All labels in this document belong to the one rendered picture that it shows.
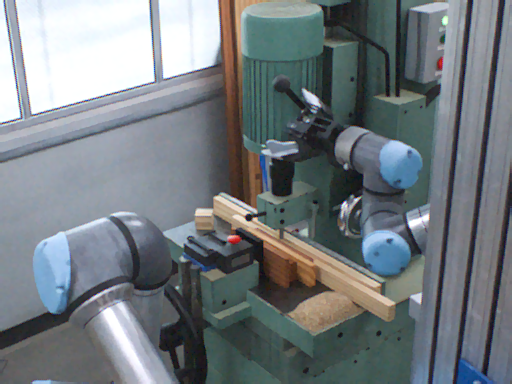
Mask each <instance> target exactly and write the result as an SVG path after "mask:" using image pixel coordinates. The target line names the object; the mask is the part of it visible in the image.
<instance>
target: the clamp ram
mask: <svg viewBox="0 0 512 384"><path fill-rule="evenodd" d="M235 234H236V236H238V237H240V239H241V240H245V241H246V242H248V243H250V244H251V245H253V259H254V260H256V261H257V262H258V271H259V276H261V275H263V274H264V240H262V239H259V238H258V237H256V236H254V235H253V234H251V233H249V232H247V231H246V230H244V229H242V228H240V227H239V228H236V229H235Z"/></svg>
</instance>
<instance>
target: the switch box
mask: <svg viewBox="0 0 512 384"><path fill-rule="evenodd" d="M448 4H449V3H445V2H434V3H430V4H426V5H421V6H417V7H413V8H410V10H409V22H408V36H407V50H406V63H405V79H408V80H411V81H415V82H418V83H422V84H425V83H429V82H432V81H435V80H439V79H442V73H441V75H438V76H435V72H436V71H439V70H441V69H439V68H438V66H437V63H438V60H439V59H440V57H442V56H444V49H440V50H438V46H441V45H445V43H444V44H441V43H440V42H439V38H440V36H441V34H443V33H445V34H446V30H444V31H440V32H439V28H440V27H444V26H447V24H446V25H442V18H443V17H444V16H448Z"/></svg>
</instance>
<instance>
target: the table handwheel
mask: <svg viewBox="0 0 512 384"><path fill-rule="evenodd" d="M163 295H164V296H165V297H166V298H167V299H168V300H169V301H170V303H171V304H172V305H173V307H174V308H175V310H176V311H177V313H178V314H179V316H180V317H179V318H178V320H177V321H176V322H173V321H169V322H167V323H165V324H162V323H161V327H160V339H159V349H160V350H162V351H164V352H167V351H168V352H169V355H170V359H171V362H172V365H173V369H174V371H175V370H177V369H180V366H179V362H178V357H177V353H176V349H175V348H176V347H179V346H181V345H182V341H183V339H184V338H186V337H189V340H190V344H192V347H193V352H194V357H195V376H194V379H193V381H192V382H190V383H188V384H205V382H206V379H207V373H208V360H207V352H206V347H205V343H204V339H203V336H202V332H201V329H200V327H199V324H198V322H197V320H196V318H195V316H194V314H193V312H192V310H190V308H189V307H188V305H187V303H186V302H185V300H184V299H183V298H182V296H181V295H180V294H179V293H178V291H177V290H176V289H175V288H174V287H173V286H171V285H170V284H169V283H168V284H167V285H166V286H165V287H164V294H163ZM203 323H204V324H203V325H204V326H203V327H204V329H206V328H208V327H210V326H212V324H211V323H210V322H208V321H207V320H206V319H205V318H203Z"/></svg>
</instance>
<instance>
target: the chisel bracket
mask: <svg viewBox="0 0 512 384"><path fill-rule="evenodd" d="M313 199H316V200H317V202H318V189H317V188H316V187H313V186H311V185H309V184H307V183H305V182H303V181H301V180H299V181H296V182H293V193H292V194H291V195H288V196H276V195H274V194H272V192H271V191H268V192H265V193H262V194H258V195H257V196H256V203H257V213H262V212H267V216H263V217H258V218H257V222H259V223H262V224H264V225H266V226H267V227H269V228H271V229H273V230H275V231H277V230H279V229H282V228H285V227H287V226H290V225H292V224H295V223H298V222H300V221H303V220H305V219H308V218H311V217H312V210H310V209H308V202H310V201H312V200H313Z"/></svg>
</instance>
